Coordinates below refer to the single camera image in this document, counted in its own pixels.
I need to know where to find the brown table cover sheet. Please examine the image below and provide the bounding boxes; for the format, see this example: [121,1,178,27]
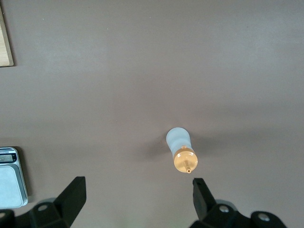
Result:
[0,0,304,228]

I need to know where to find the translucent sauce bottle orange cap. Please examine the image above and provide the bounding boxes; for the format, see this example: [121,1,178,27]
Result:
[165,127,199,174]

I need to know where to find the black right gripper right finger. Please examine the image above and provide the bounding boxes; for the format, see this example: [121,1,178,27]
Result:
[192,177,288,228]

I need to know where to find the silver digital kitchen scale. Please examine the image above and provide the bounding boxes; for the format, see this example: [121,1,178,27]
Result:
[0,146,29,209]

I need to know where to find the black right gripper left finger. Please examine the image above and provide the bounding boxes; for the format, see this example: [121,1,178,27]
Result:
[0,176,87,228]

